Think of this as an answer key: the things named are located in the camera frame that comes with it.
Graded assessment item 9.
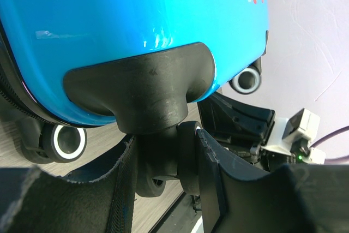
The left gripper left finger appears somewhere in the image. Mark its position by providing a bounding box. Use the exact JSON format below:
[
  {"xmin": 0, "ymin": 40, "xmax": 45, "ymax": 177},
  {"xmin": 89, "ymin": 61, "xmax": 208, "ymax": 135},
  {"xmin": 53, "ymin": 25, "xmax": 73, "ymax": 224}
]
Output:
[{"xmin": 0, "ymin": 134, "xmax": 139, "ymax": 233}]

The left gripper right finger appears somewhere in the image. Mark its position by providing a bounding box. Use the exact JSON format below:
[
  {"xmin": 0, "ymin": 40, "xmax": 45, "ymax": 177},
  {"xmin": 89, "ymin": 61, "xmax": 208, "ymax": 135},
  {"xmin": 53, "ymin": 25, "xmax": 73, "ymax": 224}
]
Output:
[{"xmin": 196, "ymin": 129, "xmax": 348, "ymax": 232}]

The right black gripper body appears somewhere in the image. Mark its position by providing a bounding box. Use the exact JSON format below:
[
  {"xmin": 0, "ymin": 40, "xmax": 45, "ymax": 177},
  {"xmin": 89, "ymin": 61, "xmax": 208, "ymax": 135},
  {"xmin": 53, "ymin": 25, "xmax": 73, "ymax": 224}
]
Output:
[{"xmin": 197, "ymin": 92, "xmax": 289, "ymax": 172}]

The blue suitcase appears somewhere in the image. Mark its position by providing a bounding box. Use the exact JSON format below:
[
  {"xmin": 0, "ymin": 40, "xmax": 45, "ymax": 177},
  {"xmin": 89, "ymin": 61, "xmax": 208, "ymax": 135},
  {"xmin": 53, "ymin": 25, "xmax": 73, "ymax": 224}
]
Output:
[{"xmin": 0, "ymin": 0, "xmax": 270, "ymax": 198}]

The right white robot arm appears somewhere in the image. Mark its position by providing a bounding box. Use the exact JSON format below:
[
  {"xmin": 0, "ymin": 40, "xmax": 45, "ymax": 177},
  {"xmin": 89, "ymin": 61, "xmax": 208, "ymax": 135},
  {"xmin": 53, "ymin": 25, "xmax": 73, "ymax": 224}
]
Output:
[{"xmin": 197, "ymin": 92, "xmax": 326, "ymax": 172}]

